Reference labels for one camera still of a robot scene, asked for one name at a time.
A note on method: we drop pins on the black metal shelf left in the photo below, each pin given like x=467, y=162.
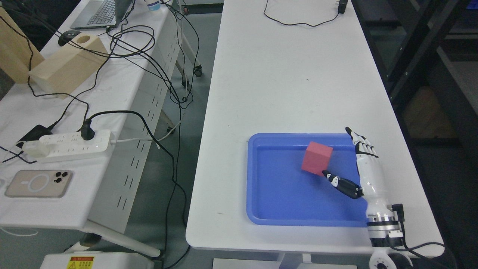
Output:
x=432, y=43

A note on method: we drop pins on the white power strip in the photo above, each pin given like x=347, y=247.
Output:
x=69, y=146

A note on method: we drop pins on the wooden block with hole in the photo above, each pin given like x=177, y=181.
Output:
x=71, y=65

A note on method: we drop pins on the cardboard box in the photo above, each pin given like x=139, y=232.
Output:
x=425, y=118

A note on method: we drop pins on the pink foam block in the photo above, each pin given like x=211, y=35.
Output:
x=316, y=158

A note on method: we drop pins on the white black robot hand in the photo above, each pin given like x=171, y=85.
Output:
x=372, y=180

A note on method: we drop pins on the grey laptop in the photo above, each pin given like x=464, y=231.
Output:
x=101, y=14

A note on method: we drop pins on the beige smartphone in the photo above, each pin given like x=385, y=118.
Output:
x=39, y=184

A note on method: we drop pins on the white table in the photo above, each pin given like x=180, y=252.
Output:
x=293, y=67

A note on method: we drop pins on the blue plastic tray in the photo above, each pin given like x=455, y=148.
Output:
x=279, y=192

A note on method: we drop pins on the black mouse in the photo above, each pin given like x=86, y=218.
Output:
x=67, y=36

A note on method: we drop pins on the black power adapter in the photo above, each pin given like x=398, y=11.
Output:
x=342, y=5

